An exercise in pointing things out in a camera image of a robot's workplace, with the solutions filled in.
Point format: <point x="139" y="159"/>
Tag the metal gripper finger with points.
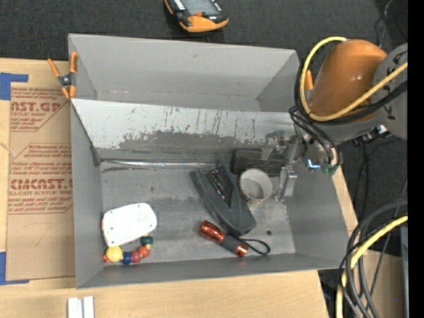
<point x="286" y="182"/>
<point x="276" y="144"/>

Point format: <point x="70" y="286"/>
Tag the patterned tape roll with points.
<point x="253" y="187"/>

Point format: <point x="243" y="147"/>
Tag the red and black flashlight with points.
<point x="215" y="232"/>

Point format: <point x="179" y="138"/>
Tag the grey metal bin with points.
<point x="185" y="134"/>

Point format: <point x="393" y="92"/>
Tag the brown cardboard board red print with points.
<point x="36" y="164"/>

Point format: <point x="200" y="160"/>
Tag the black cylinder on white bracket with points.
<point x="366" y="139"/>

